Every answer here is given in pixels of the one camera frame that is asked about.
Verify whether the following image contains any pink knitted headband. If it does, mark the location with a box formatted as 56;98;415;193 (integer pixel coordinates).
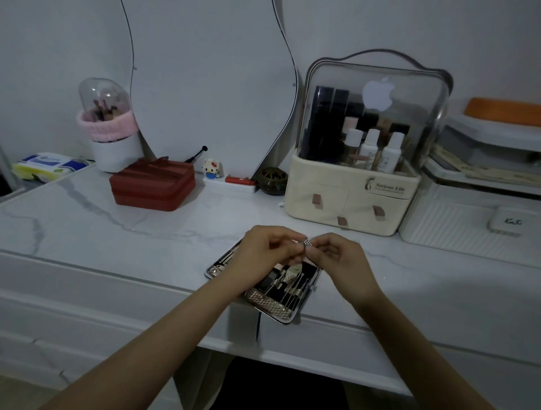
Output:
77;109;139;143

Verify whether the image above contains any blue yellow tissue packet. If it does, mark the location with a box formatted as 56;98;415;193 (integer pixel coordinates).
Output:
11;151;90;183

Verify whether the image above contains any clear bottle white cap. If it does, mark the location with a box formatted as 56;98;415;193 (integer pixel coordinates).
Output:
341;128;364;166

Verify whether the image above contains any person's left hand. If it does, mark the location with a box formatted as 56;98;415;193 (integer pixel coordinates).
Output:
221;225;307;297

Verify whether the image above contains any white mirror base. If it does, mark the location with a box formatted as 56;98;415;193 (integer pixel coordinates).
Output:
202;173;258;193

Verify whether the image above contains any person's right forearm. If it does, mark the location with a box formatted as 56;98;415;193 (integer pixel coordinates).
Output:
353;291;495;410

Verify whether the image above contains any white brush holder clear dome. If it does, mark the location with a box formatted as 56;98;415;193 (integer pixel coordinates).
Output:
77;77;144;173

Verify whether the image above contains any person's left forearm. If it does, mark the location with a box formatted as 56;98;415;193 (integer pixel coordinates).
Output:
40;274;248;410

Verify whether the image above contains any cream cosmetic organizer clear lid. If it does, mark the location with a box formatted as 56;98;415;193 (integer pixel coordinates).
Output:
283;48;454;237

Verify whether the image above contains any slim white lotion bottle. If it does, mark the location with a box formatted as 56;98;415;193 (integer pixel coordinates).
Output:
358;128;381;171

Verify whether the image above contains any dark round incense burner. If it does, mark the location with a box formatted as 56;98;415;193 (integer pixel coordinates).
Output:
256;167;290;197

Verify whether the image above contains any orange cloth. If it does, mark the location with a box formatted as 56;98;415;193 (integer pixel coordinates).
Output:
464;97;541;127

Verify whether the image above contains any grey framed panel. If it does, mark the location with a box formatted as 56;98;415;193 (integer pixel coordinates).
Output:
0;145;20;197

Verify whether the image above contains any person's right hand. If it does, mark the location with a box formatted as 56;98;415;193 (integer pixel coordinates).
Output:
304;232;384;311

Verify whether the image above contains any white cat figurine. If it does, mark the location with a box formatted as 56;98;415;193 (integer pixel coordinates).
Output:
202;158;223;180

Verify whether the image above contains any red jewelry box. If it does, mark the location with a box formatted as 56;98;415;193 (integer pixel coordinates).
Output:
109;157;197;212

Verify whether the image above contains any heart-shaped white mirror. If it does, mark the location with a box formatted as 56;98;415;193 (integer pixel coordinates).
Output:
119;0;301;180

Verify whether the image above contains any bunch of makeup brushes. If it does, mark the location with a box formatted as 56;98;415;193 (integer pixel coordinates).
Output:
92;97;119;122

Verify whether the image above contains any wide white lotion bottle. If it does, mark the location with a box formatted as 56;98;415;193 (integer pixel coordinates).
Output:
375;132;406;175

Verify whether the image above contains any white ribbed storage box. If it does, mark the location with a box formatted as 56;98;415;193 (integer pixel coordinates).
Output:
399;177;541;270

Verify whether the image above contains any black ball-tipped stick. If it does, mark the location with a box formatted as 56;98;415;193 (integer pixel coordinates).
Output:
185;145;209;164

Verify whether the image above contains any manicure set case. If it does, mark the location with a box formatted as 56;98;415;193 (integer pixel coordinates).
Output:
205;237;323;326

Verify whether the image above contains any small white case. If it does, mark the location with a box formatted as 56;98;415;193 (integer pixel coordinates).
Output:
486;206;535;237

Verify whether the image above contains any white stacked tray organizer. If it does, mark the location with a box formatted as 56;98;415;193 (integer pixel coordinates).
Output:
424;112;541;195

